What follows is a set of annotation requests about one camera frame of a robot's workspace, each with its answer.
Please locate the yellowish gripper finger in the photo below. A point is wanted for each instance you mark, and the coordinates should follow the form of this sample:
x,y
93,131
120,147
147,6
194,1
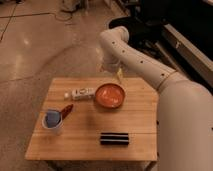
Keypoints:
x,y
119,75

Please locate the orange ceramic bowl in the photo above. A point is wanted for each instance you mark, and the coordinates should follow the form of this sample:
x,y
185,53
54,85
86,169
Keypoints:
x,y
110,95

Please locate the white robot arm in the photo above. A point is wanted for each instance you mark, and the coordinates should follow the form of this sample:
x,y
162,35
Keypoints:
x,y
184,108

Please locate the white bottle lying flat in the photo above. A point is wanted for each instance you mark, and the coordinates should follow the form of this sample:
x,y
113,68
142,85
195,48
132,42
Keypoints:
x,y
80,94

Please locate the black office chair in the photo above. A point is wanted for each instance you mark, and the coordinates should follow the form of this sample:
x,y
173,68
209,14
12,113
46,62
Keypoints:
x,y
145,22

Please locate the wooden table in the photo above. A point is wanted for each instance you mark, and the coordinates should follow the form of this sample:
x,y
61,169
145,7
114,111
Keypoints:
x,y
80,133

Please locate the black rectangular box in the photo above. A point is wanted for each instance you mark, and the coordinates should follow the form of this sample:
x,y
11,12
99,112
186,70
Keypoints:
x,y
114,138

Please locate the white cup with blue cloth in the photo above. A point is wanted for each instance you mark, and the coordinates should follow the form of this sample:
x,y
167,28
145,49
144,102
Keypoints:
x,y
52,121

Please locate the grey bag on floor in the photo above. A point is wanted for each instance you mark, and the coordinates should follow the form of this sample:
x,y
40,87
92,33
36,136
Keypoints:
x,y
70,5

